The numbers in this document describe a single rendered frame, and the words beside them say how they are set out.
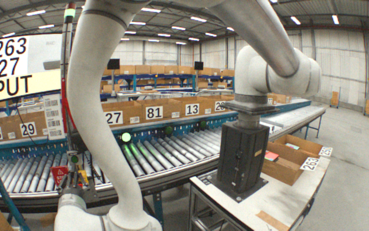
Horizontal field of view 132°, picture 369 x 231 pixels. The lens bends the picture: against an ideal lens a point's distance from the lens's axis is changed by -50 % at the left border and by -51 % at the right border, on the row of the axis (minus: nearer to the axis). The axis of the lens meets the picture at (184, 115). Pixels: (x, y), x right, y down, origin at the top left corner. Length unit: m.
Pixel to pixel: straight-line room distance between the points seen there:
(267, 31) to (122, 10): 0.27
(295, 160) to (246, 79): 0.76
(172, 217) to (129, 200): 1.35
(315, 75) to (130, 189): 0.63
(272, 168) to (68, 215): 0.97
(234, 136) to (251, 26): 0.54
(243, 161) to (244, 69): 0.39
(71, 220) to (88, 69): 0.33
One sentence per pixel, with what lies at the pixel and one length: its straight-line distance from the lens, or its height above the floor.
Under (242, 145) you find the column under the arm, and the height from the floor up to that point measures 1.01.
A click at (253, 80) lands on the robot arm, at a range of 0.68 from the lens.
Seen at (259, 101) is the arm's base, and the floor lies 1.20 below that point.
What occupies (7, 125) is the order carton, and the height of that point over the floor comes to 1.02.
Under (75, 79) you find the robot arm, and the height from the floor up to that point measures 1.29.
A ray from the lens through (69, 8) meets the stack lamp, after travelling 0.82.
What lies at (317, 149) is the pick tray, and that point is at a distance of 1.51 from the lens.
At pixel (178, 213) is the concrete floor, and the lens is 1.74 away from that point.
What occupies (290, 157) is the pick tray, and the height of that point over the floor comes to 0.79.
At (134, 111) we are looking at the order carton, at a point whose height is 1.00.
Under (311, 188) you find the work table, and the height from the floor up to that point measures 0.75.
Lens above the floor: 1.29
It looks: 14 degrees down
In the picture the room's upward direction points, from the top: 1 degrees clockwise
